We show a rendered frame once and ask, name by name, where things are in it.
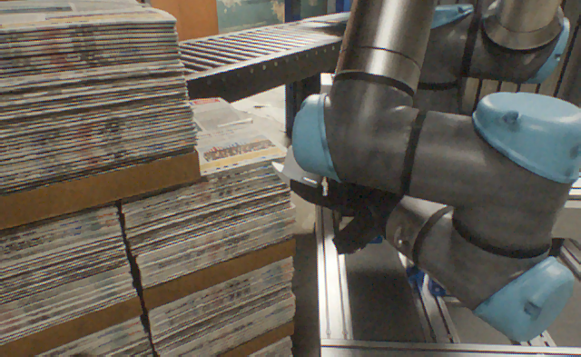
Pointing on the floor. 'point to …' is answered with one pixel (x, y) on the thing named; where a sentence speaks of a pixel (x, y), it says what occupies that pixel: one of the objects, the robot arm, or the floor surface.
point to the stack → (163, 255)
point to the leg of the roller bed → (301, 93)
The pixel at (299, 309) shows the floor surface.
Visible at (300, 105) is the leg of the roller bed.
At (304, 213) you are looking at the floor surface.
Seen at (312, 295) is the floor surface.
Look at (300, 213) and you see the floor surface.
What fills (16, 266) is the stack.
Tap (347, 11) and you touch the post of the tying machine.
